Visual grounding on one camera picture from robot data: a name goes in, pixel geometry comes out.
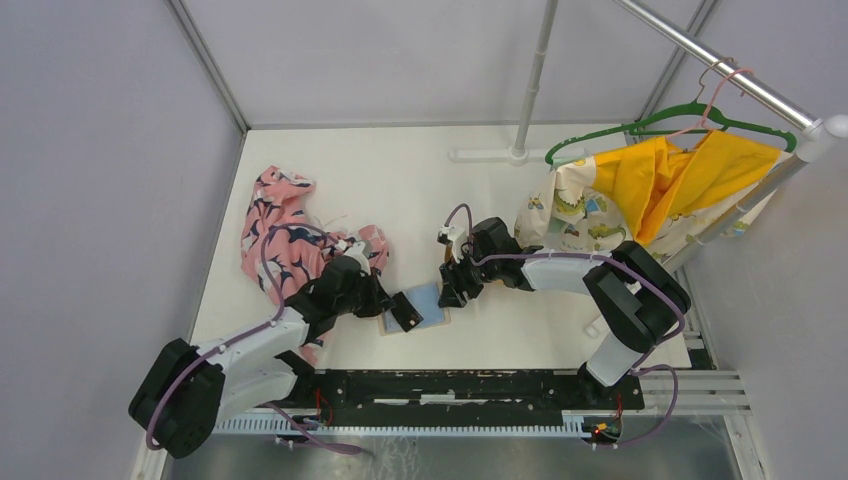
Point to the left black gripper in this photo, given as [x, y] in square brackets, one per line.
[379, 299]

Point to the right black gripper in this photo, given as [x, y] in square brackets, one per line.
[455, 281]

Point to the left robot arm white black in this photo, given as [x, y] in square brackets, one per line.
[190, 389]

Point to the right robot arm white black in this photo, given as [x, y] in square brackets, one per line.
[639, 300]

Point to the pink patterned garment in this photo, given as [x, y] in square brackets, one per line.
[281, 250]

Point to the white rack pole with base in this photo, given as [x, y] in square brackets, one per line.
[518, 153]

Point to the yellow dinosaur print garment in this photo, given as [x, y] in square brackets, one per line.
[654, 193]

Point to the pink clothes hanger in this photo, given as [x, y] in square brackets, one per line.
[701, 123]

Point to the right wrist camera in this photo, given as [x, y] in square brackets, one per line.
[457, 235]

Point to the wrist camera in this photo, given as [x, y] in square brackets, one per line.
[359, 252]
[457, 235]

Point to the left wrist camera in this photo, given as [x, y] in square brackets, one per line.
[359, 252]

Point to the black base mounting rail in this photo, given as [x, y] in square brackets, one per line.
[457, 398]

